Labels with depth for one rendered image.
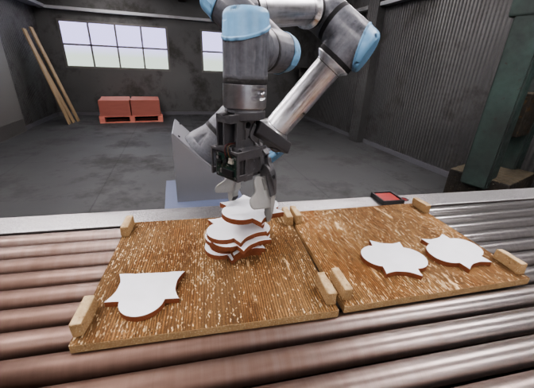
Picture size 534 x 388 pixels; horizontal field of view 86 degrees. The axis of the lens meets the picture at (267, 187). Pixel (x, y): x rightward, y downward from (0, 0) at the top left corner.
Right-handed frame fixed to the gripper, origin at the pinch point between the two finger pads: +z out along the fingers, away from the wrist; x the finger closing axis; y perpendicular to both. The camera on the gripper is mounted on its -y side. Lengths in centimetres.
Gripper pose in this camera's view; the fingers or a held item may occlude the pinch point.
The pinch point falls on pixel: (251, 207)
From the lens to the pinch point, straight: 59.5
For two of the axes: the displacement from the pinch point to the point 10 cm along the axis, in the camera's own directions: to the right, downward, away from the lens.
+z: -0.4, 9.2, 3.9
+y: -6.6, 2.7, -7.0
